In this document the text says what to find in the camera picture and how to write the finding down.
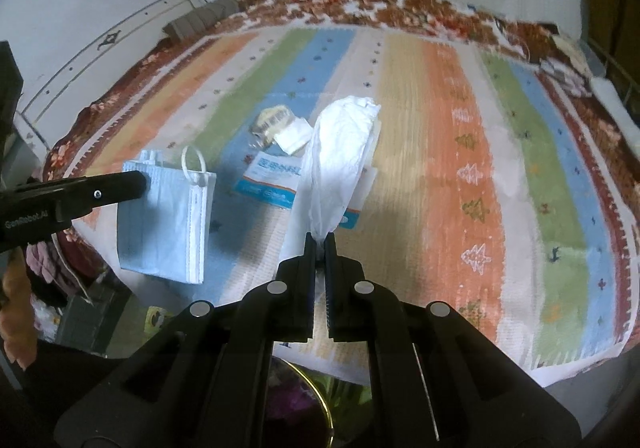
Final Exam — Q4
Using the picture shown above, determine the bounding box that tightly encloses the blue white mask package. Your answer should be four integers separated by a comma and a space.
234, 152, 378, 229

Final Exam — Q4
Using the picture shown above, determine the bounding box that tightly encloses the white tissue paper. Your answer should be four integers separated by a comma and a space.
274, 117, 314, 155

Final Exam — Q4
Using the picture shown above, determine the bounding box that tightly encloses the white printed plastic bag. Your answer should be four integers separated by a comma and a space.
279, 96, 381, 260

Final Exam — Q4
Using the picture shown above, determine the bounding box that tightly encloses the light blue face mask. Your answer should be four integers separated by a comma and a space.
116, 145, 217, 284

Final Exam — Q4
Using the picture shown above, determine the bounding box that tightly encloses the black trash bin gold rim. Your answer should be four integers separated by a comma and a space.
262, 357, 334, 448

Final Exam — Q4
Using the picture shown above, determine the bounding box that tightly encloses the person's left hand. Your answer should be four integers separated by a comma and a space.
1, 247, 38, 371

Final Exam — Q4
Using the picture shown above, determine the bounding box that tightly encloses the white headboard panel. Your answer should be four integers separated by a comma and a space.
14, 0, 203, 160

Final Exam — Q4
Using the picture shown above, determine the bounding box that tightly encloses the crumpled clear yellow wrapper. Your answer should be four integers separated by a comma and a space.
250, 104, 295, 149

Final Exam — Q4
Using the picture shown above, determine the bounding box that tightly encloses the striped colourful bed mat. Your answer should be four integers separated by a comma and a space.
67, 26, 638, 385

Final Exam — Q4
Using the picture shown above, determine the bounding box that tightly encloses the grey folded cloth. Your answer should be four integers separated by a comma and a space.
163, 0, 240, 42

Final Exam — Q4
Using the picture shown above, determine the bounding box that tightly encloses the red floral bed blanket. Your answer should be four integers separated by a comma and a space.
41, 0, 640, 344

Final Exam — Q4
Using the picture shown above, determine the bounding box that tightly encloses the white cloth on bed edge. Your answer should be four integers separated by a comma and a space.
589, 76, 640, 157

